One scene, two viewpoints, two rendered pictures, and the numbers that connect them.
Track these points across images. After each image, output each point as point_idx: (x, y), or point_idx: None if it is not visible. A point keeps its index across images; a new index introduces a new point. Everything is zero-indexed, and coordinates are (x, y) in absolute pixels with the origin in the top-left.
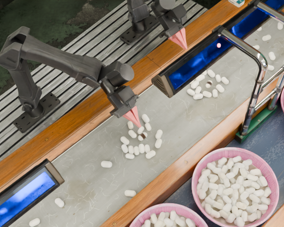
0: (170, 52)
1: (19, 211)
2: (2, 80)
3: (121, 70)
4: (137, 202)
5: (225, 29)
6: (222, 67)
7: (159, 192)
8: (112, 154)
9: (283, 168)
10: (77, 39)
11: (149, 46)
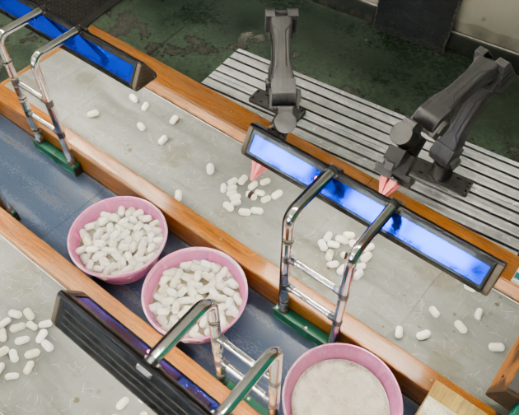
0: None
1: (104, 67)
2: (381, 106)
3: (282, 114)
4: (166, 200)
5: (329, 171)
6: (383, 272)
7: (179, 218)
8: (225, 173)
9: (243, 370)
10: (396, 115)
11: (411, 193)
